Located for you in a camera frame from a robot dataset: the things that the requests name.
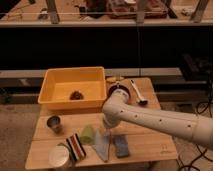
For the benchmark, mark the grey blue towel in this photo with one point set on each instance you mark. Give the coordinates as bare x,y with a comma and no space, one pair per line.
101,145

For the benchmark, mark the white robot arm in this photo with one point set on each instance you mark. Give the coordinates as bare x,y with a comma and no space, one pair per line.
194,128

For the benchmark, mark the yellow banana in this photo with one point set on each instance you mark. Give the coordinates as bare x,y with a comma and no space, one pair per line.
114,79

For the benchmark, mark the dark red bowl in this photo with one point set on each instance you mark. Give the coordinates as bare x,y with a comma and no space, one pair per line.
114,87

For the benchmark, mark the brown item in tub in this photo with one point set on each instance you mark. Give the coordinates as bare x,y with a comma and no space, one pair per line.
76,95

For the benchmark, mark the yellow plastic tub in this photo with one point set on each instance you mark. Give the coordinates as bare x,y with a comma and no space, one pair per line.
59,83

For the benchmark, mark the green cup lying down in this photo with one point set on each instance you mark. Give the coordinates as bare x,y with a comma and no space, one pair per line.
87,135

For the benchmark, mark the blue sponge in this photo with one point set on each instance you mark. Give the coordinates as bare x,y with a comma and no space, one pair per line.
121,146

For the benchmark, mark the small metal cup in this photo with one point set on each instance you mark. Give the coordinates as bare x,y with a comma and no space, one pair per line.
54,123

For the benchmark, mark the striped cloth block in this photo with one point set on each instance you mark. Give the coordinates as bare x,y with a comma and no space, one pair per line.
77,151

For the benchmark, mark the white handled brush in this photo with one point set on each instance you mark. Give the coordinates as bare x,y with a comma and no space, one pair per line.
141,100

